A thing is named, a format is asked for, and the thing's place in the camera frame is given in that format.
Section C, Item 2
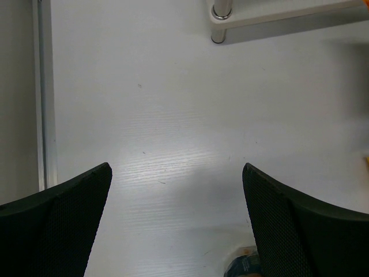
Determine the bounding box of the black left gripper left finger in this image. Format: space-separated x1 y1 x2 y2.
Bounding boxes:
1 163 112 276

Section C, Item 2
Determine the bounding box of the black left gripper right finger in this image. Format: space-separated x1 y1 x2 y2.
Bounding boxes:
242 163 368 276

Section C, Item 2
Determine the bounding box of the white two-tier shelf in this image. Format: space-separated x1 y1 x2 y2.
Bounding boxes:
206 1 368 44

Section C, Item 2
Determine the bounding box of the clear dark-blue fusilli bag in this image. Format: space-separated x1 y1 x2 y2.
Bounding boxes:
223 245 264 277

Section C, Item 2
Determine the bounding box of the aluminium table edge rail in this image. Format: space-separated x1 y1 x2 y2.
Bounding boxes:
32 1 58 191

